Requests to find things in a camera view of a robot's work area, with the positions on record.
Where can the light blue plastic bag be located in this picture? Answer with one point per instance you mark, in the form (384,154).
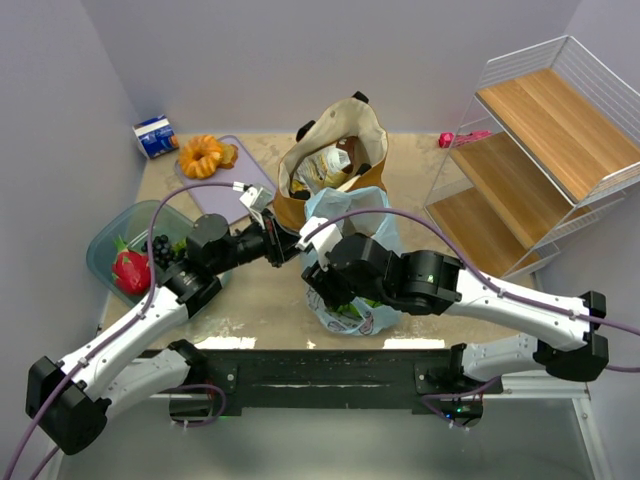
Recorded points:
(367,238)

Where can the orange bundt cake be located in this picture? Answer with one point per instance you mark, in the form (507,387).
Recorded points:
(203,155)

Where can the blue white carton box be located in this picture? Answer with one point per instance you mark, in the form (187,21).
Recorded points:
(155,137)

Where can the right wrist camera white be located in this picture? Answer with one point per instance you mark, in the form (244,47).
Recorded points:
(321,236)

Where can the dark blueberry bunch toy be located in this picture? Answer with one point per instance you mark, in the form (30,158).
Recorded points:
(165,253)

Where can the white wire wooden shelf rack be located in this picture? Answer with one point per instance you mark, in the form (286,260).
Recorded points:
(564,151)

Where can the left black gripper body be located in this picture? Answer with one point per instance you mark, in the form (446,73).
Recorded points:
(274,240)

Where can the pink wrapped item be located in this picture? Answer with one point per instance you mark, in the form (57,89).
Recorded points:
(451,140)

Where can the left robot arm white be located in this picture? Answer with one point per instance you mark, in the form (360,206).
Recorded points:
(72,400)

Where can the teal fruit tray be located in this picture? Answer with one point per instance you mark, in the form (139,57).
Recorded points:
(130,230)

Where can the pink dragon fruit toy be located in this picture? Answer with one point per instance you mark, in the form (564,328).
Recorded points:
(131,272)

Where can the green leafy vegetable toy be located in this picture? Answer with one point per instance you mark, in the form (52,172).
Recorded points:
(351,311)

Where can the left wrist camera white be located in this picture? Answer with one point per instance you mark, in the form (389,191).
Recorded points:
(255,198)

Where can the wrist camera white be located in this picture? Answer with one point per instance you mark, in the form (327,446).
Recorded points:
(255,198)
(321,236)

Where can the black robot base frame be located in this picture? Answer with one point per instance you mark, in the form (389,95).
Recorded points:
(416,380)

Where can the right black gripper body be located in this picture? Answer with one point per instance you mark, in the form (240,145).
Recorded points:
(323,281)

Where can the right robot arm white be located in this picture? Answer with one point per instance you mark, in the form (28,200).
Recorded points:
(551,333)

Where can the brown white chips bag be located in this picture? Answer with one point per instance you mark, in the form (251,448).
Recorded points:
(329,167)

